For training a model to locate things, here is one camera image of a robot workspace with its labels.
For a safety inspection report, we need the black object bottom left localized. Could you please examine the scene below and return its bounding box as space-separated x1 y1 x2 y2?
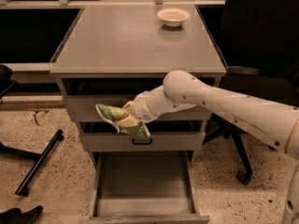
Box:
0 205 43 224

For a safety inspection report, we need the white paper bowl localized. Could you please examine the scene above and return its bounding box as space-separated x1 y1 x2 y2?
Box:
157 7 190 27

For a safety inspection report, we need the top grey drawer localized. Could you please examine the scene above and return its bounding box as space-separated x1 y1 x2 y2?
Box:
61 77 219 123

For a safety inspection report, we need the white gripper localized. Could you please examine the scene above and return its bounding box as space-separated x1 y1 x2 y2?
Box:
117 91 158 127

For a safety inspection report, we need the grey drawer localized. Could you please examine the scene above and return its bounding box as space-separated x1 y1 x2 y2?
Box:
80 151 209 224
79 120 205 152
61 77 219 123

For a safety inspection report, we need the black office chair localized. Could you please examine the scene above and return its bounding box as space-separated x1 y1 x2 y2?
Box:
202 0 299 187

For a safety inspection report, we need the bottom grey drawer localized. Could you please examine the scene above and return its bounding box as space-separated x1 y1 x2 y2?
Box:
80 151 209 224

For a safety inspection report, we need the middle grey drawer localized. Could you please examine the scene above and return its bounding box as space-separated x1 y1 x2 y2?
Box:
79 120 205 152

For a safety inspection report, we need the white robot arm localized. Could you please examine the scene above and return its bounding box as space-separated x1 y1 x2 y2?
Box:
117 70 299 160

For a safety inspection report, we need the green jalapeno chip bag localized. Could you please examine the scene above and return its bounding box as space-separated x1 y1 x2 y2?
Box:
95 104 150 138

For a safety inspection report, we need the grey drawer cabinet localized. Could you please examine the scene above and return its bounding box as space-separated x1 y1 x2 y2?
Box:
49 4 227 224

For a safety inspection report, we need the black chair seat left edge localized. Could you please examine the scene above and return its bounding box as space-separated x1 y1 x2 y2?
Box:
0 64 17 99

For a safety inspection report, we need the black chair base leg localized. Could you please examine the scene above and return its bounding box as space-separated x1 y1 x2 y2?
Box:
0 130 64 197

